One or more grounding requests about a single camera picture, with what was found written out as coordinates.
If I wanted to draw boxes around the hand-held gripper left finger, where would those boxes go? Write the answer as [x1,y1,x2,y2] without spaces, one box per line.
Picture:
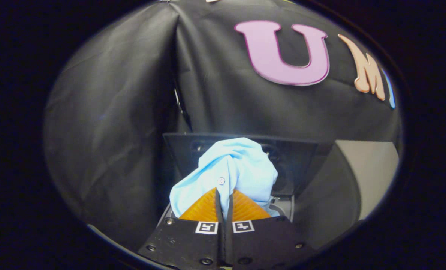
[138,188,224,270]

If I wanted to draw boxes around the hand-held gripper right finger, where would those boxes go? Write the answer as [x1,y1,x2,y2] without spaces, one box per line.
[225,189,318,270]

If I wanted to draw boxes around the light blue shirt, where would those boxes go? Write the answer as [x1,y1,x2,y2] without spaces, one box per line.
[169,137,280,220]

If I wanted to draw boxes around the white cabinet with grey top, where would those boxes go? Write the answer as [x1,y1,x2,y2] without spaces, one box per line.
[293,139,400,249]

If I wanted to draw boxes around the black backdrop cloth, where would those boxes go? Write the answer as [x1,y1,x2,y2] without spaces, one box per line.
[43,0,402,242]

